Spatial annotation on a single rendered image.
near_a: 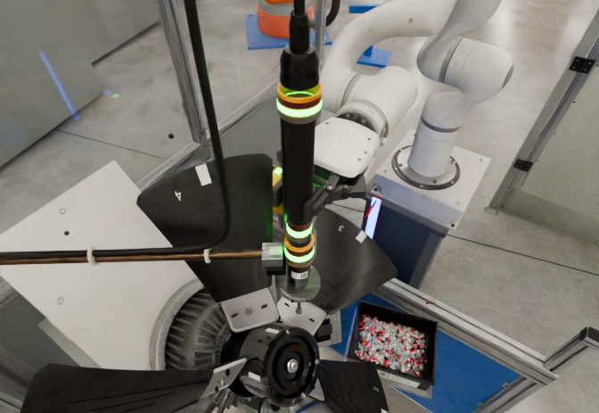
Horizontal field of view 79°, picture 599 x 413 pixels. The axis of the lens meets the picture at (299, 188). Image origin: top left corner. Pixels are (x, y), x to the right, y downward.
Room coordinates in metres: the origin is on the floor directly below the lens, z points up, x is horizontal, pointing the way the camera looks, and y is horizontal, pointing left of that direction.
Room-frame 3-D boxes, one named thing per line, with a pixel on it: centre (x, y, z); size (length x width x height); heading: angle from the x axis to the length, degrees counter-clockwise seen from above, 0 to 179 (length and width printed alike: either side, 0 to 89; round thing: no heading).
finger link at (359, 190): (0.35, -0.07, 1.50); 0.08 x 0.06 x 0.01; 28
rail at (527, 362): (0.56, -0.28, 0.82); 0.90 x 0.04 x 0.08; 57
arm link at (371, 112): (0.45, -0.09, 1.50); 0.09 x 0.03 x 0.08; 57
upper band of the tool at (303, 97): (0.31, 0.00, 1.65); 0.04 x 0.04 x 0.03
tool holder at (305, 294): (0.31, 0.01, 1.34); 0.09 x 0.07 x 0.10; 92
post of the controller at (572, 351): (0.32, -0.64, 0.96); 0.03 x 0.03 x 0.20; 57
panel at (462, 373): (0.56, -0.28, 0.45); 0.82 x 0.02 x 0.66; 57
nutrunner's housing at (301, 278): (0.31, 0.00, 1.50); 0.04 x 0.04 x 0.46
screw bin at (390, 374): (0.38, -0.25, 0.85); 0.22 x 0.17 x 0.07; 73
